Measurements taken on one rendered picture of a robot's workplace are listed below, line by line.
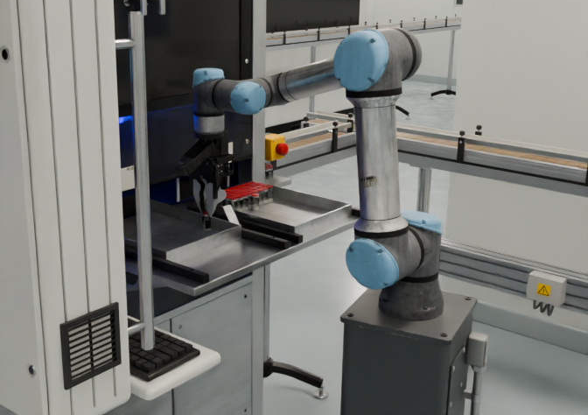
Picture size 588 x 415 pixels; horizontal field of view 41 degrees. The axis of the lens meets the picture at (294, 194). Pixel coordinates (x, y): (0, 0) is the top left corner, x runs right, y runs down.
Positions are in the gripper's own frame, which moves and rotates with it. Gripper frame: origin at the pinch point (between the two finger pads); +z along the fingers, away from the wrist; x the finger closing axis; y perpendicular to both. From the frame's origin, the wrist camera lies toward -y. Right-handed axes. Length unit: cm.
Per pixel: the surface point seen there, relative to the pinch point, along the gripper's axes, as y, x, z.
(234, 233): 3.7, -6.9, 5.5
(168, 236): -5.8, 7.4, 7.1
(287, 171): 71, 30, 9
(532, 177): 116, -40, 8
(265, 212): 26.3, 1.9, 7.1
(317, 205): 39.8, -6.2, 6.6
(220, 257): -7.7, -12.3, 7.5
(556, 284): 114, -53, 42
